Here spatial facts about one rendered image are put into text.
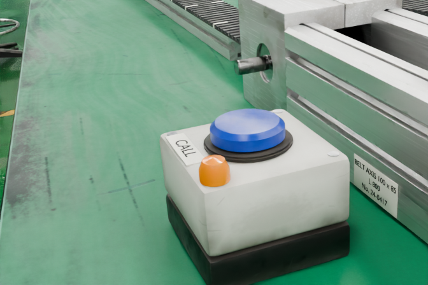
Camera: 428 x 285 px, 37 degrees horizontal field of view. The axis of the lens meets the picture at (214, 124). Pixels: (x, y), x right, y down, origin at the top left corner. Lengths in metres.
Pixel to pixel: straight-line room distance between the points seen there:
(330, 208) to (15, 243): 0.19
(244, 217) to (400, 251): 0.10
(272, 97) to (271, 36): 0.05
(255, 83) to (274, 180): 0.24
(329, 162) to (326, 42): 0.12
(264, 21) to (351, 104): 0.13
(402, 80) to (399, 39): 0.12
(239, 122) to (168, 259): 0.09
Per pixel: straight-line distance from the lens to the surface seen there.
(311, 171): 0.32
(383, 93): 0.37
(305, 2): 0.50
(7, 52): 3.65
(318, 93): 0.44
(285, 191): 0.32
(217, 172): 0.30
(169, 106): 0.57
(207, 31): 0.76
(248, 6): 0.53
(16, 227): 0.42
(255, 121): 0.34
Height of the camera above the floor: 0.99
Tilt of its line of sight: 23 degrees down
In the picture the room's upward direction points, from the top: 5 degrees counter-clockwise
